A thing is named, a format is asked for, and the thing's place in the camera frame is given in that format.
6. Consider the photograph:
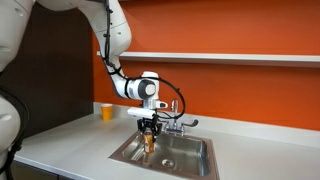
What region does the chrome faucet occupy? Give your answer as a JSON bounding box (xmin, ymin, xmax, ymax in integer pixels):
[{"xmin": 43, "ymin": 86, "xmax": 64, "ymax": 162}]
[{"xmin": 156, "ymin": 98, "xmax": 200, "ymax": 136}]

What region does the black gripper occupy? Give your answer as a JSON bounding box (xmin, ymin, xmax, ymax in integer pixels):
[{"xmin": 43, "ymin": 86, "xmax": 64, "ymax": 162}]
[{"xmin": 137, "ymin": 116, "xmax": 163, "ymax": 140}]

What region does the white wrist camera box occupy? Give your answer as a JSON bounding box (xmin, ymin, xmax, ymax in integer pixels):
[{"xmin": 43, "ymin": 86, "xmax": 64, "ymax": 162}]
[{"xmin": 127, "ymin": 106, "xmax": 156, "ymax": 120}]

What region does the orange soda can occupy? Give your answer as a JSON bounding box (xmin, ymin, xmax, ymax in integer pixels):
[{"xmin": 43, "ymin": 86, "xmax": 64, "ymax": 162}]
[{"xmin": 143, "ymin": 129, "xmax": 156, "ymax": 155}]

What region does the dark wood cabinet panel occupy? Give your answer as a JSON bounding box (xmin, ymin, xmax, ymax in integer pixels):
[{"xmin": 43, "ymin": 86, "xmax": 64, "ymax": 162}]
[{"xmin": 0, "ymin": 2, "xmax": 95, "ymax": 138}]

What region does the round sink drain strainer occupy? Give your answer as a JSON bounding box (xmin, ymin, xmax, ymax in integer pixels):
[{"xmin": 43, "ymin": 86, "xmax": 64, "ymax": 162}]
[{"xmin": 161, "ymin": 158, "xmax": 175, "ymax": 168}]

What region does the white counter backsplash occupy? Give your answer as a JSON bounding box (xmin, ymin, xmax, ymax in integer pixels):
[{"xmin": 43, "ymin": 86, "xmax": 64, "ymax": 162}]
[{"xmin": 92, "ymin": 101, "xmax": 320, "ymax": 149}]

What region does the long white wall shelf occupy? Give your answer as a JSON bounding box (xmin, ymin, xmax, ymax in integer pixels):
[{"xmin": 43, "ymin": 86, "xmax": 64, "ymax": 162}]
[{"xmin": 96, "ymin": 50, "xmax": 320, "ymax": 69}]

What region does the stainless steel sink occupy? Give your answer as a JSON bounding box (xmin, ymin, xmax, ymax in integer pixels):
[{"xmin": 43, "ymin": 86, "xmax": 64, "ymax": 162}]
[{"xmin": 108, "ymin": 129, "xmax": 221, "ymax": 180}]

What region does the orange paper cup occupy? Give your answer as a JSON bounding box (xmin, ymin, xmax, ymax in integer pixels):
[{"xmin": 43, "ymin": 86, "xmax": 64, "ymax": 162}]
[{"xmin": 100, "ymin": 103, "xmax": 114, "ymax": 122}]

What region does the dark under-counter cabinet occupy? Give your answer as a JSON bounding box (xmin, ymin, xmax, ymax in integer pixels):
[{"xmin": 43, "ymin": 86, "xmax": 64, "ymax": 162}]
[{"xmin": 9, "ymin": 161, "xmax": 73, "ymax": 180}]

